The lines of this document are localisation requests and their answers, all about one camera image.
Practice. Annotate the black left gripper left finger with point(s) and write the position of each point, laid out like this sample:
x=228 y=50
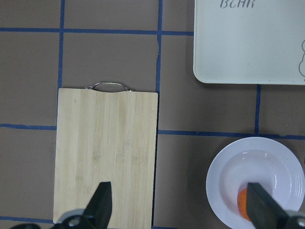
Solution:
x=99 y=209

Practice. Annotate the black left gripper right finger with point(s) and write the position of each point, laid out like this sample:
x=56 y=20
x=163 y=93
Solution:
x=263 y=211

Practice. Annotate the orange fruit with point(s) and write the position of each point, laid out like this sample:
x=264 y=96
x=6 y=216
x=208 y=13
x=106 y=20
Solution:
x=241 y=203

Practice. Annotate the white round plate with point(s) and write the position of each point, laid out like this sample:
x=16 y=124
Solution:
x=253 y=159

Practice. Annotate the cream bear tray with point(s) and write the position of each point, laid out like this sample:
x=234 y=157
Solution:
x=249 y=41

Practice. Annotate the bamboo cutting board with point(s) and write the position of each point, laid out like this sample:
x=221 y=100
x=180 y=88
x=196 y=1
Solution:
x=106 y=137

